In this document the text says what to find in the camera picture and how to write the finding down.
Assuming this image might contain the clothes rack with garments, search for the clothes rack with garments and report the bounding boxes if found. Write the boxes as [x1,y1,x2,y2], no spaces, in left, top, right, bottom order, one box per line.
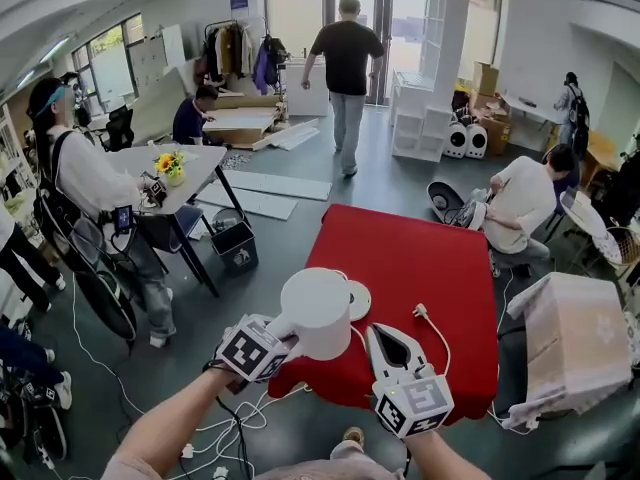
[202,19,256,82]

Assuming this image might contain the black oval hanging bag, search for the black oval hanging bag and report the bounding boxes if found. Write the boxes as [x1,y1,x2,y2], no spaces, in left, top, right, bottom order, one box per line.
[69,217,139,343]

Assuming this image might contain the black white oval shell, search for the black white oval shell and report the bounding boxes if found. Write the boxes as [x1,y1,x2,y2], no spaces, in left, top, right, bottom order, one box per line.
[427,181,466,224]

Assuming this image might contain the person's pink trousers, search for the person's pink trousers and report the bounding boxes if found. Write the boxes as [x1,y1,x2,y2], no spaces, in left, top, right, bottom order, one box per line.
[259,440,406,480]

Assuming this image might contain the white power cable with plug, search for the white power cable with plug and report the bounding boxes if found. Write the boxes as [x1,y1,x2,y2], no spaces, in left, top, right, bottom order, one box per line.
[349,302,452,377]

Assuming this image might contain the purple hanging jacket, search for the purple hanging jacket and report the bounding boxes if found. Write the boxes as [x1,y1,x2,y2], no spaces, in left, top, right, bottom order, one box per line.
[252,35,289,97]

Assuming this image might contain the rattan chair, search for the rattan chair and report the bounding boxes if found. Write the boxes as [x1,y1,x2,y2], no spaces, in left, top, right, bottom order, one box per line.
[607,225,640,269]

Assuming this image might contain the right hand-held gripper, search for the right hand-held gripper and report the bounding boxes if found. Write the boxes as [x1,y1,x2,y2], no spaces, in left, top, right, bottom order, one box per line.
[364,322,456,440]

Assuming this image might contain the white electric kettle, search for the white electric kettle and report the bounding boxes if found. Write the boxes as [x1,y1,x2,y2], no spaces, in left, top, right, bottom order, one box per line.
[264,266,354,365]

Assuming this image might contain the black backpack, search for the black backpack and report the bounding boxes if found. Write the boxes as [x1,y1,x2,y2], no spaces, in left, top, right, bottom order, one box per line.
[34,130,81,249]

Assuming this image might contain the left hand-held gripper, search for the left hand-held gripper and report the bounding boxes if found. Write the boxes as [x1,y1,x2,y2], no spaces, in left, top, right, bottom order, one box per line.
[213,313,305,385]

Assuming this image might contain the red tablecloth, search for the red tablecloth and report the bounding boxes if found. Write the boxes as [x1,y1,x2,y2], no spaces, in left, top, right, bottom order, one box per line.
[267,203,500,427]

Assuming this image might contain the flat cardboard box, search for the flat cardboard box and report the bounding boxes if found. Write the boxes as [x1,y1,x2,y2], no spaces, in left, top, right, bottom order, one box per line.
[202,95,289,149]

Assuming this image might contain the glass entrance door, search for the glass entrance door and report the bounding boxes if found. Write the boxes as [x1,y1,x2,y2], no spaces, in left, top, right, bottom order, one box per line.
[322,0,446,104]

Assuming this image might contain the white low cabinet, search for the white low cabinet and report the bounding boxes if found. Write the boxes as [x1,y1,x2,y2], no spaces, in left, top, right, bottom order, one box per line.
[284,60,331,118]

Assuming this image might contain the grey table with black legs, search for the grey table with black legs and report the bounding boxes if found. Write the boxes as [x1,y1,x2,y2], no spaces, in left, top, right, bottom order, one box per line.
[107,142,251,298]

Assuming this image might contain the black trash bin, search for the black trash bin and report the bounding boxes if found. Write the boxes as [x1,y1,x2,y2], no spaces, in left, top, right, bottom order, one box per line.
[210,221,260,275]

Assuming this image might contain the pile of white planks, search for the pile of white planks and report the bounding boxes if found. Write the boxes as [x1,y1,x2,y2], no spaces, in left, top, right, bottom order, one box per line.
[252,119,321,152]

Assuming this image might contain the open equipment bag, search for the open equipment bag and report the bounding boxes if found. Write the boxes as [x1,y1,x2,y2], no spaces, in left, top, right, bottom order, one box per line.
[444,190,489,229]

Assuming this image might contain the round white table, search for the round white table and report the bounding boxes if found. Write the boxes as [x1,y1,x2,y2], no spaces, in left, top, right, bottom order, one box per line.
[562,190,624,264]

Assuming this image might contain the low white cube shelf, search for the low white cube shelf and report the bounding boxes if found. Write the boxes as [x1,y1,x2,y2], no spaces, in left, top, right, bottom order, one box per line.
[389,70,451,163]

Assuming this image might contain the large side window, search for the large side window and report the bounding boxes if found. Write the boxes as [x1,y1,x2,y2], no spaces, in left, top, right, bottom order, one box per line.
[72,13,146,102]

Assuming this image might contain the person's left forearm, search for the person's left forearm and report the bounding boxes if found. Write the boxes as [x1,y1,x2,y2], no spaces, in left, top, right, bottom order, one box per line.
[102,367,241,480]

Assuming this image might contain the cloth covered cardboard box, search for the cloth covered cardboard box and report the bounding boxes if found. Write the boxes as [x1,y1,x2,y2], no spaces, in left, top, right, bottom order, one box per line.
[502,271,634,429]

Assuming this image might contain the black office chair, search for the black office chair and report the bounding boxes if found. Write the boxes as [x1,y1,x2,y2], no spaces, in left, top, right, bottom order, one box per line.
[99,105,135,153]

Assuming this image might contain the white desk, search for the white desk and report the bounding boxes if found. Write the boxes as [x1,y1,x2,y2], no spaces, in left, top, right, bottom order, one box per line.
[499,92,564,152]

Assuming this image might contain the white furniture panel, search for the white furniture panel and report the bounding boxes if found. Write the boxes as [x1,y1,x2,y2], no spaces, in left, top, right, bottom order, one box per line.
[204,107,279,132]

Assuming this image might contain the tall white cube shelf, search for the tall white cube shelf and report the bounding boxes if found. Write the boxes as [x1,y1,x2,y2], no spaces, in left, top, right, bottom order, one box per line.
[419,0,471,112]

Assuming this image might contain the person's right forearm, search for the person's right forearm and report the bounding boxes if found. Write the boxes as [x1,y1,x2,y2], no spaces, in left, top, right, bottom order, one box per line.
[404,427,489,480]

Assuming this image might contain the ceiling tube light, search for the ceiling tube light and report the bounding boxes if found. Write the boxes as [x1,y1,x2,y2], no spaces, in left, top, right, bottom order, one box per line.
[39,35,71,64]

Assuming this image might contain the white capsule pet carrier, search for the white capsule pet carrier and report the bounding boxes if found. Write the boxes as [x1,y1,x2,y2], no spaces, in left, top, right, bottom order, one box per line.
[464,123,489,160]
[443,121,469,159]

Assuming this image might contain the white board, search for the white board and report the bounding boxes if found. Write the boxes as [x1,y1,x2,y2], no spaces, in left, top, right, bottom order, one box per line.
[219,169,334,203]
[197,182,299,222]

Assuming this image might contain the white display shelf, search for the white display shelf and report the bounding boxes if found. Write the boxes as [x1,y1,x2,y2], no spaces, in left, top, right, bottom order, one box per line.
[0,102,36,209]

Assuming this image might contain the sunflower bouquet in vase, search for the sunflower bouquet in vase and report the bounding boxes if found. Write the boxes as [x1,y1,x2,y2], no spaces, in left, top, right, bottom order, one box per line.
[153,150,187,188]

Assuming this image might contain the white round kettle base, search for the white round kettle base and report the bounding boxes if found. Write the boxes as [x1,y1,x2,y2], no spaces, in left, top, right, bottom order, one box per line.
[346,278,373,323]

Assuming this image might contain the small blue screen device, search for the small blue screen device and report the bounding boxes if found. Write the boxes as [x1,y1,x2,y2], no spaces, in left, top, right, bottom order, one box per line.
[113,205,135,234]

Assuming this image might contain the dark blue chair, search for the dark blue chair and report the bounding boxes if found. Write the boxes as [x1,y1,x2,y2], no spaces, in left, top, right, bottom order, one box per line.
[149,205,202,254]

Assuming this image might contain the grey round bucket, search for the grey round bucket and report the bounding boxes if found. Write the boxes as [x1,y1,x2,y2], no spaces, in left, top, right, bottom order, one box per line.
[212,207,246,234]

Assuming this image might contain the white locker cabinet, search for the white locker cabinet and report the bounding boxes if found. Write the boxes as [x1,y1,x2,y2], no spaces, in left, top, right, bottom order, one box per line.
[128,24,186,99]

